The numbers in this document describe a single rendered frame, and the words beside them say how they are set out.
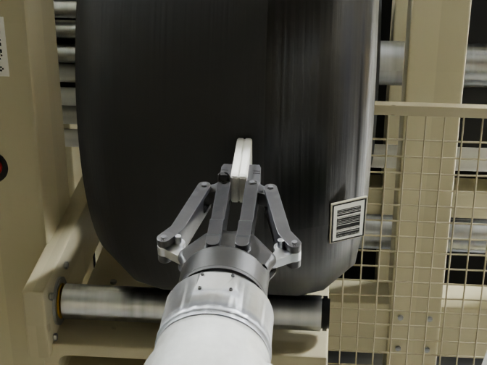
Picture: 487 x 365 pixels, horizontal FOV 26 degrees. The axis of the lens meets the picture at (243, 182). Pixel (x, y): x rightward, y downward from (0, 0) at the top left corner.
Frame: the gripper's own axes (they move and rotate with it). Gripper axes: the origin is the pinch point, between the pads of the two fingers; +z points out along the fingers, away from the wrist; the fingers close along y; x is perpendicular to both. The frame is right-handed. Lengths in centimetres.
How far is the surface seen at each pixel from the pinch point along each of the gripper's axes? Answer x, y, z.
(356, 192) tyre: 7.0, -11.5, 7.0
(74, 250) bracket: 30.8, 25.2, 24.6
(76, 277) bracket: 34.9, 25.2, 24.0
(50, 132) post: 14.8, 27.7, 28.8
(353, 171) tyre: 4.0, -11.0, 6.4
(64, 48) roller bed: 20, 34, 63
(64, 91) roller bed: 28, 35, 62
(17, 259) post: 29.8, 31.9, 20.9
